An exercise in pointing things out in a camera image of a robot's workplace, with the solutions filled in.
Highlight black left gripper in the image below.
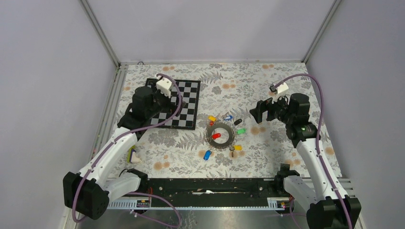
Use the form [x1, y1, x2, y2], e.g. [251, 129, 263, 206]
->
[146, 80, 185, 118]

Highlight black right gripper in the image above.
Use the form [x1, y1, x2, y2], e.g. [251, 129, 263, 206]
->
[249, 92, 294, 125]

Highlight metal keyring chain with keys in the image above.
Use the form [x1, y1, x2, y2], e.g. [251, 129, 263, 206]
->
[202, 114, 247, 161]

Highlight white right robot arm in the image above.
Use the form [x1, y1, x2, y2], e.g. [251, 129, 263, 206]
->
[249, 93, 362, 229]

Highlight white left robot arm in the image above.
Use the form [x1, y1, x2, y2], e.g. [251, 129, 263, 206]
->
[63, 84, 182, 223]

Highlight black white checkerboard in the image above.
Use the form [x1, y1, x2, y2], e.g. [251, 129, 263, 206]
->
[139, 78, 202, 131]

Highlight floral patterned table mat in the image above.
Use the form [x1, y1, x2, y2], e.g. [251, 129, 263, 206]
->
[100, 62, 342, 179]

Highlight green white small object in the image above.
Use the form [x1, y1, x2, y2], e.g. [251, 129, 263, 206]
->
[127, 146, 142, 164]

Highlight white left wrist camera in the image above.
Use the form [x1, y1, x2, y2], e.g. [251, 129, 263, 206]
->
[156, 76, 173, 98]

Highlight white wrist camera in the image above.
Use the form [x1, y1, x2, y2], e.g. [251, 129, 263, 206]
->
[156, 76, 173, 98]
[269, 83, 289, 96]

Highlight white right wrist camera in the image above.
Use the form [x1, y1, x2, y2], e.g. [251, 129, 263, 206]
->
[269, 83, 289, 96]

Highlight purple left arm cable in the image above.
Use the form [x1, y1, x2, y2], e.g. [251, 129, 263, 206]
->
[71, 73, 187, 228]

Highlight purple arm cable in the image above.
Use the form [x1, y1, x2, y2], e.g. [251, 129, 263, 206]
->
[273, 73, 353, 229]
[71, 73, 187, 228]

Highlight aluminium frame rail left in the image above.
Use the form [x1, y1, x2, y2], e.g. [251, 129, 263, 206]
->
[89, 62, 128, 161]

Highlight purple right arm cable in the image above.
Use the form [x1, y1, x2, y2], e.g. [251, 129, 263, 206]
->
[273, 73, 353, 229]

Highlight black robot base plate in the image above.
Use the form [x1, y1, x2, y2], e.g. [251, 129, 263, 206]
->
[126, 178, 292, 204]

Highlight grey slotted cable duct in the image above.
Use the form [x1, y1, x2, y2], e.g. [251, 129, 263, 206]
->
[107, 198, 285, 210]

